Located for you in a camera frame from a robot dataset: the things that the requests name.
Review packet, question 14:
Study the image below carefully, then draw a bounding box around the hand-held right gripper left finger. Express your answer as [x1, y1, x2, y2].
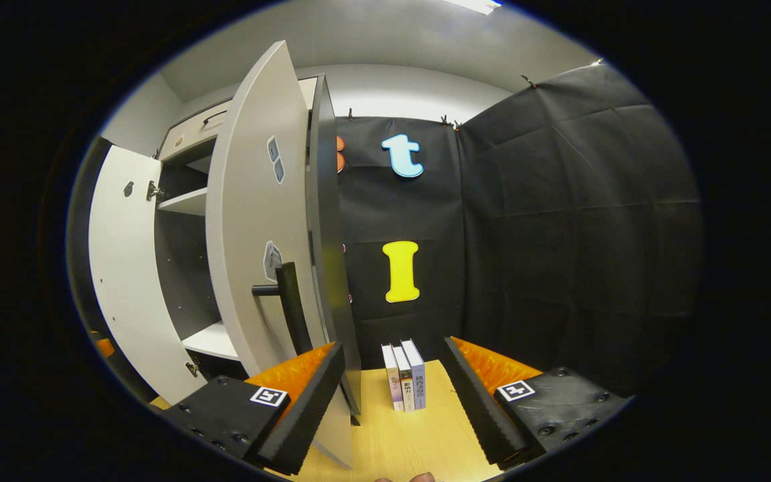
[158, 341, 346, 477]

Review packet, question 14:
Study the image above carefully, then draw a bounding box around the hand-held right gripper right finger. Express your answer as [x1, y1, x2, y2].
[442, 335, 630, 471]

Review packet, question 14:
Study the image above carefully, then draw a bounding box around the grey cabinet door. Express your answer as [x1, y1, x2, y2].
[205, 40, 354, 469]
[88, 144, 209, 406]

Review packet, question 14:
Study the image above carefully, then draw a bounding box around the grey cabinet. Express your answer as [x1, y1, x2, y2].
[151, 72, 363, 426]

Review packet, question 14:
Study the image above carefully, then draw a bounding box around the blue spine book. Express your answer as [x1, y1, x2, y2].
[401, 339, 427, 410]

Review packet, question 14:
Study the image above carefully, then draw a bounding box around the grey spine book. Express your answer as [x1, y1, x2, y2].
[392, 345, 416, 412]

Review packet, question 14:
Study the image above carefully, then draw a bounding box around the white spine book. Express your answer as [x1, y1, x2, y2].
[381, 344, 404, 412]

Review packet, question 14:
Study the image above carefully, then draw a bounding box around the black backdrop cloth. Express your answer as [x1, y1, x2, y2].
[335, 62, 706, 396]

